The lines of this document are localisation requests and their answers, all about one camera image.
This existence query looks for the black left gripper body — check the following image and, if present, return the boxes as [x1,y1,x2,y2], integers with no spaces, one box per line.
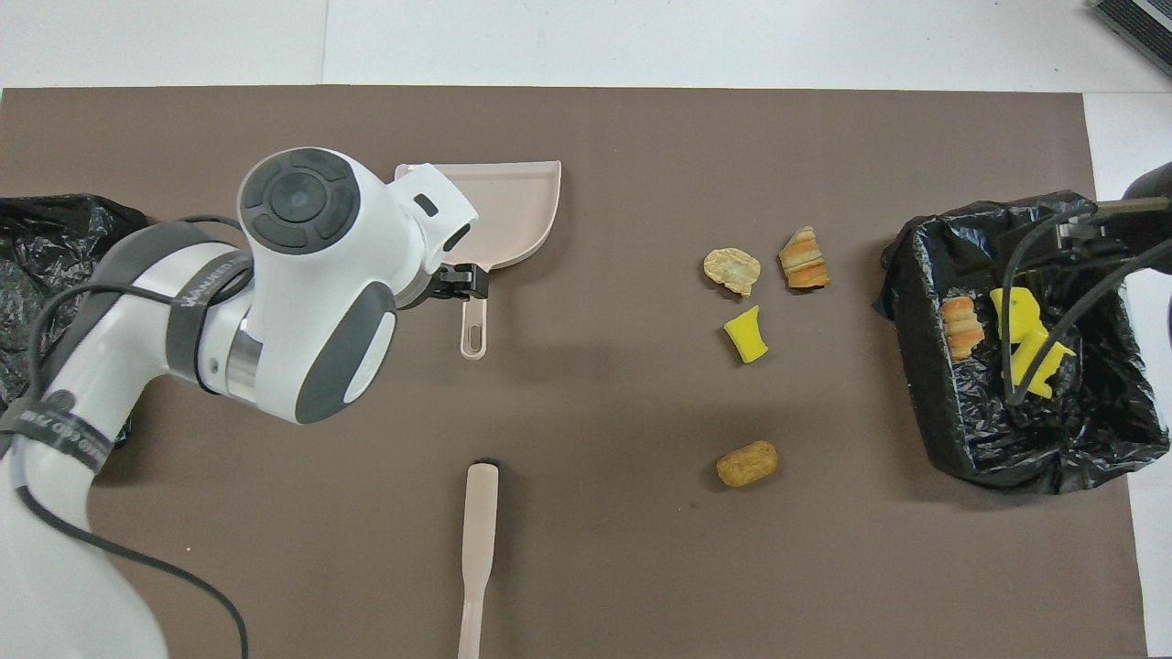
[403,265,457,309]

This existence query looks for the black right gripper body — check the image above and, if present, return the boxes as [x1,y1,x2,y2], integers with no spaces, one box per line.
[1119,161,1172,275]

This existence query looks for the beige plastic dustpan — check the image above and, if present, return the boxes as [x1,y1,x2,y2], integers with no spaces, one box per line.
[396,161,562,360]

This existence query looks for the yellow green-backed sponge piece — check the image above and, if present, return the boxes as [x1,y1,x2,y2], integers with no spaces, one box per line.
[991,286,1045,344]

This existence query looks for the yellow notched sponge piece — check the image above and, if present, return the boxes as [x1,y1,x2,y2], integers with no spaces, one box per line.
[1003,329,1077,399]

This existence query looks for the beige flaky pastry piece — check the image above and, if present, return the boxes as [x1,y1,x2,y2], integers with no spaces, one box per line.
[703,247,762,298]
[940,296,986,362]

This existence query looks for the beige hand brush black bristles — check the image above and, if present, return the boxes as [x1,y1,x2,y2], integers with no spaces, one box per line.
[458,458,501,659]

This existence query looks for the small curved yellow sponge piece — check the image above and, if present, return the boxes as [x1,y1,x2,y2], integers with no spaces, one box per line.
[723,305,769,364]

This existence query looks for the orange striped bread piece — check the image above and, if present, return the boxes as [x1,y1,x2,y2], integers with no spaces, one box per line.
[778,226,831,290]

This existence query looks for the black bag lined bin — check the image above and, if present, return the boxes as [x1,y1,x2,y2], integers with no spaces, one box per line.
[874,190,1170,495]

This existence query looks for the black bag bin pink spot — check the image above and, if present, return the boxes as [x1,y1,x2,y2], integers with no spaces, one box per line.
[0,194,152,449]

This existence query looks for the dark ribbed device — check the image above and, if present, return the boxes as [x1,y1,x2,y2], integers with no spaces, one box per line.
[1092,0,1172,79]

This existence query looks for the brown table mat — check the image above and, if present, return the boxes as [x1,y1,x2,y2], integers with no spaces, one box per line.
[0,86,1147,659]

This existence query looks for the brown bread nugget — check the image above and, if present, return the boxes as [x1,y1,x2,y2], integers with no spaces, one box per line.
[716,440,780,489]

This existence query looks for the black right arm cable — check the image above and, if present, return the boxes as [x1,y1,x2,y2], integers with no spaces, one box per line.
[1003,197,1172,405]

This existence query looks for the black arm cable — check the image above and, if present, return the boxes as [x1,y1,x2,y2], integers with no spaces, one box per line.
[1003,197,1172,405]
[18,215,250,659]

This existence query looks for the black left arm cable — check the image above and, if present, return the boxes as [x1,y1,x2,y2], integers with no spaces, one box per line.
[18,215,250,659]

